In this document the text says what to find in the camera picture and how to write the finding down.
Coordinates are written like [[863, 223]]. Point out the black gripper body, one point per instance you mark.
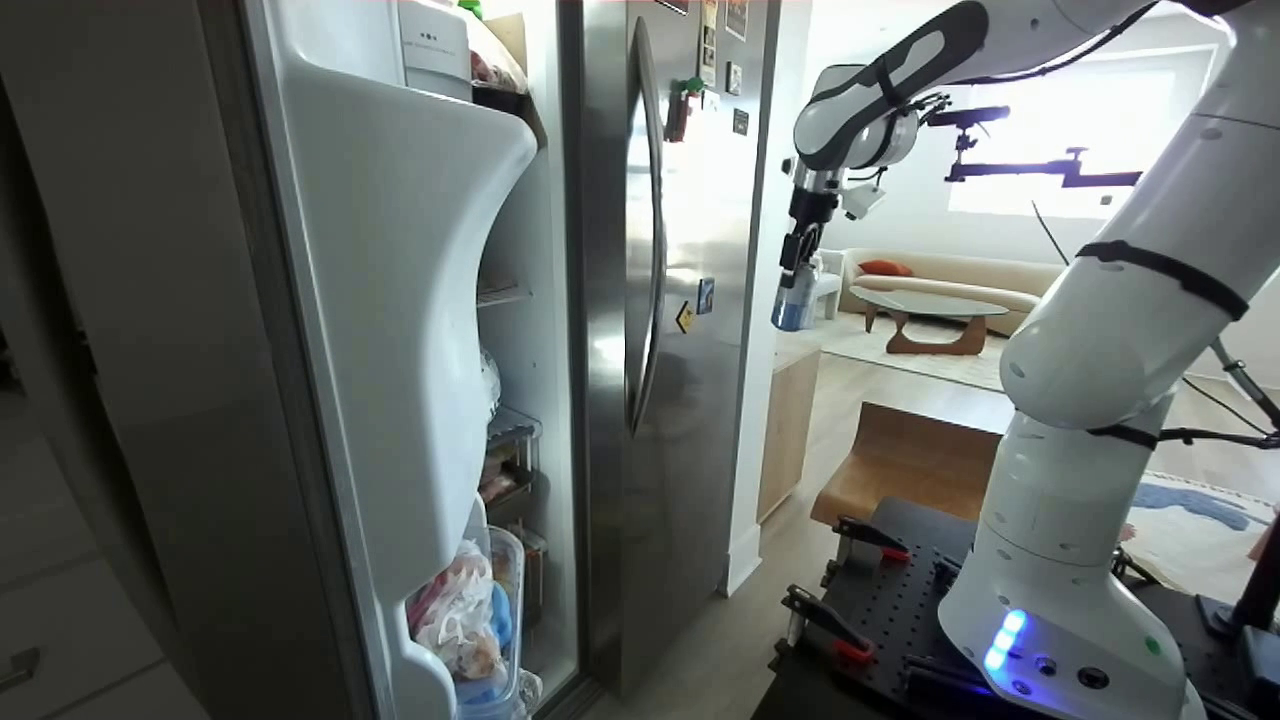
[[808, 218]]

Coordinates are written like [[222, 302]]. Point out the small blue-capped bottle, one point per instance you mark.
[[793, 307]]

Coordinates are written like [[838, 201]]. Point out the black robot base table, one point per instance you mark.
[[895, 601]]

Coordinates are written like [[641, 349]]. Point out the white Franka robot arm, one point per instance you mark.
[[1133, 347]]

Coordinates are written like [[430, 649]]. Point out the stainless steel fridge door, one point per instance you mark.
[[705, 401]]

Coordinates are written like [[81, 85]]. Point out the carrot fridge magnet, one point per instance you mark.
[[682, 114]]

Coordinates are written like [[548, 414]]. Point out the white armchair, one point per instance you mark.
[[829, 286]]

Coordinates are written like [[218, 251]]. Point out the blue picture magnet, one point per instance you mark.
[[705, 297]]

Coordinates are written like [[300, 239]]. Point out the black plaque magnet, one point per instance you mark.
[[737, 120]]

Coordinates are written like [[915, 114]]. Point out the yellow sign magnet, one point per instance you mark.
[[682, 317]]

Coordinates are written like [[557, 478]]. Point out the wooden glass coffee table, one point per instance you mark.
[[933, 310]]

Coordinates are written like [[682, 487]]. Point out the square cartoon magnet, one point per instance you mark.
[[733, 76]]

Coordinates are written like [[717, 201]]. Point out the wooden cabinet side panel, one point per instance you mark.
[[786, 435]]

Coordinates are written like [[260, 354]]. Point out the photo strip magnet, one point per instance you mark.
[[705, 60]]

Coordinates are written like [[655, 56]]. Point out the ice cream tub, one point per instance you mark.
[[494, 60], [434, 45]]

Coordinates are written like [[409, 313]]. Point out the white-lined freezer door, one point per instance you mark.
[[400, 333]]

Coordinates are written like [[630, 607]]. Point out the frozen food bag blue seal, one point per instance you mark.
[[455, 614]]

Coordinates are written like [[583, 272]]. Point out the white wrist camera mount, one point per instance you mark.
[[867, 193]]

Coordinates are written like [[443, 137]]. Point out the black camera stand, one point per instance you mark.
[[1055, 169]]

